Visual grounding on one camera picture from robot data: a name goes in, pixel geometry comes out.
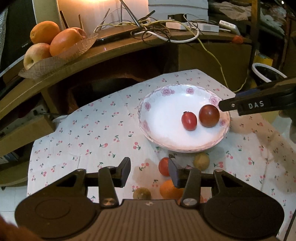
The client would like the pale round kiwi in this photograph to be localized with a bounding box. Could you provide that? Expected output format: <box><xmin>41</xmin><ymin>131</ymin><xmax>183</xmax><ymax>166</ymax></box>
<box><xmin>193</xmin><ymin>152</ymin><xmax>210</xmax><ymax>171</ymax></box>

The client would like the large orange tangerine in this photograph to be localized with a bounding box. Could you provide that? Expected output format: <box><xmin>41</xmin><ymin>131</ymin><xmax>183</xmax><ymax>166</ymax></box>
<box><xmin>159</xmin><ymin>180</ymin><xmax>184</xmax><ymax>200</ymax></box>

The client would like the round red stemmed tomato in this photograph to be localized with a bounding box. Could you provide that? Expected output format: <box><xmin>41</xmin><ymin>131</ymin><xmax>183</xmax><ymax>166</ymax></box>
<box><xmin>158</xmin><ymin>154</ymin><xmax>175</xmax><ymax>177</ymax></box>

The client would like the large dark red tomato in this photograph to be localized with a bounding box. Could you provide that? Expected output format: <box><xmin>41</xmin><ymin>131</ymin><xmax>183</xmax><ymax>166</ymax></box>
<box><xmin>199</xmin><ymin>104</ymin><xmax>220</xmax><ymax>128</ymax></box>

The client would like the brown kiwi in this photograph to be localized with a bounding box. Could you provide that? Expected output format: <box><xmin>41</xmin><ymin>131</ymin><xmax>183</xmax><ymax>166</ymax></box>
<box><xmin>133</xmin><ymin>187</ymin><xmax>152</xmax><ymax>200</ymax></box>

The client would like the oval red tomato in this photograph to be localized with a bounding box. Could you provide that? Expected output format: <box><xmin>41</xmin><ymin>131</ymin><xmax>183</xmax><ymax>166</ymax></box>
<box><xmin>181</xmin><ymin>111</ymin><xmax>197</xmax><ymax>131</ymax></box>

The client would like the cherry print tablecloth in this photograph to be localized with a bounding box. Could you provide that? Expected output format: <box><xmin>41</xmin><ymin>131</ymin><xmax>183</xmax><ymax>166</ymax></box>
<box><xmin>26</xmin><ymin>68</ymin><xmax>296</xmax><ymax>241</ymax></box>

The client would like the small red fruit on shelf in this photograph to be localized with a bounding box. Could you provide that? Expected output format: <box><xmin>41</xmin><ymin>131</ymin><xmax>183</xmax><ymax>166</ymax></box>
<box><xmin>232</xmin><ymin>35</ymin><xmax>244</xmax><ymax>45</ymax></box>

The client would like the white router box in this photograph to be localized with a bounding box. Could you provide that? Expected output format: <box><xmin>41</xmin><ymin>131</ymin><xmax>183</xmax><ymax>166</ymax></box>
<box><xmin>219</xmin><ymin>20</ymin><xmax>240</xmax><ymax>35</ymax></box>

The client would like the white floral plate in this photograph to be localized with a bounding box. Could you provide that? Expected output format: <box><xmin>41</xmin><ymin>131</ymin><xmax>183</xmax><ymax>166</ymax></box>
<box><xmin>137</xmin><ymin>84</ymin><xmax>231</xmax><ymax>153</ymax></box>

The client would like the white power strip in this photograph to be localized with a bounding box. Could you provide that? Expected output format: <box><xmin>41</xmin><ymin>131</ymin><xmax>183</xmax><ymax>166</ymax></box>
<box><xmin>166</xmin><ymin>21</ymin><xmax>219</xmax><ymax>33</ymax></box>

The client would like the wooden tv cabinet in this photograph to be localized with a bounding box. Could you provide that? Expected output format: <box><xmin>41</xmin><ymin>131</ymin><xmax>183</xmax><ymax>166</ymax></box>
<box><xmin>0</xmin><ymin>27</ymin><xmax>258</xmax><ymax>186</ymax></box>

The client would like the leaf shaped glass tray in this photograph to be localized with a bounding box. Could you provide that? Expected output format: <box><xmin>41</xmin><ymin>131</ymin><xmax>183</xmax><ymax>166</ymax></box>
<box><xmin>18</xmin><ymin>33</ymin><xmax>98</xmax><ymax>79</ymax></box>

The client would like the black flat device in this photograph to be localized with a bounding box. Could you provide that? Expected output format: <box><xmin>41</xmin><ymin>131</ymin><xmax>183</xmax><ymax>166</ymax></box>
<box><xmin>94</xmin><ymin>26</ymin><xmax>141</xmax><ymax>46</ymax></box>

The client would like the yellow apple on tray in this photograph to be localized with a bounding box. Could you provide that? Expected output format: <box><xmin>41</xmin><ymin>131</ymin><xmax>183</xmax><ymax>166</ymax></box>
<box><xmin>23</xmin><ymin>43</ymin><xmax>51</xmax><ymax>70</ymax></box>

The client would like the front orange on tray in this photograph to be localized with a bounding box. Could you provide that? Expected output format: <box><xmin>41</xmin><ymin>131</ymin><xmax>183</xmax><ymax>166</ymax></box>
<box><xmin>50</xmin><ymin>28</ymin><xmax>83</xmax><ymax>56</ymax></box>

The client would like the orange on tray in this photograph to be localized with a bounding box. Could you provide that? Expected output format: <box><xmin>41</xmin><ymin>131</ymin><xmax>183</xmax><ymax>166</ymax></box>
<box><xmin>30</xmin><ymin>21</ymin><xmax>60</xmax><ymax>45</ymax></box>
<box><xmin>50</xmin><ymin>28</ymin><xmax>83</xmax><ymax>56</ymax></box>

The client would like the red apple on tray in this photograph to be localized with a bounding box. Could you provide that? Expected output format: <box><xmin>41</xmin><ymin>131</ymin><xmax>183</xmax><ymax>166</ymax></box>
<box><xmin>72</xmin><ymin>27</ymin><xmax>87</xmax><ymax>39</ymax></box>

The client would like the top orange on tray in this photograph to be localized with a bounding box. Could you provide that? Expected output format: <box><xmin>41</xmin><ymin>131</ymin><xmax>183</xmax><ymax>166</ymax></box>
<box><xmin>30</xmin><ymin>21</ymin><xmax>60</xmax><ymax>45</ymax></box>

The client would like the yellow cable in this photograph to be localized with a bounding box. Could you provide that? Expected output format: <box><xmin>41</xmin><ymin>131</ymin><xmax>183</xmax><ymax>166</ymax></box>
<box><xmin>93</xmin><ymin>14</ymin><xmax>248</xmax><ymax>93</ymax></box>

